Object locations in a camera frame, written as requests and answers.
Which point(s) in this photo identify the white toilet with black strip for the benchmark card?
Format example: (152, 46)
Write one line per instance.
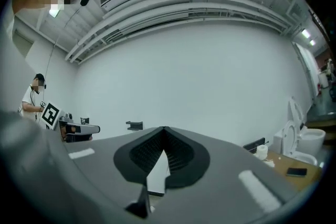
(312, 139)

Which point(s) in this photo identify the black wall paper holder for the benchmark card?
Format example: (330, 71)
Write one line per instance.
(84, 121)
(134, 125)

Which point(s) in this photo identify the dark low platform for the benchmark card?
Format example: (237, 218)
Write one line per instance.
(321, 119)

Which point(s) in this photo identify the black smartphone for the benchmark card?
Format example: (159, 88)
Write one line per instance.
(296, 172)

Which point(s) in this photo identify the rectangular ceiling light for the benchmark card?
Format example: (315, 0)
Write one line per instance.
(55, 11)
(305, 33)
(312, 42)

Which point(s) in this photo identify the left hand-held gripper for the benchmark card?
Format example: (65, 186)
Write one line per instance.
(51, 115)

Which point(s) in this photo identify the large brown cardboard box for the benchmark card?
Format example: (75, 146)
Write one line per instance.
(311, 178)

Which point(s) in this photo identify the white toilet with square tank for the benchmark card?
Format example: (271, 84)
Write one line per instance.
(288, 139)

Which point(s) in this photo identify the white toilet paper roll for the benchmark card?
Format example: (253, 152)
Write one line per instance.
(262, 152)

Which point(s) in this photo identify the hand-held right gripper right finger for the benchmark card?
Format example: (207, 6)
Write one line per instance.
(223, 178)

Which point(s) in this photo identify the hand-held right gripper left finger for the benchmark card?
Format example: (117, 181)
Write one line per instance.
(110, 165)

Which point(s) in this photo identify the black tray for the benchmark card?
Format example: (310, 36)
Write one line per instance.
(253, 144)

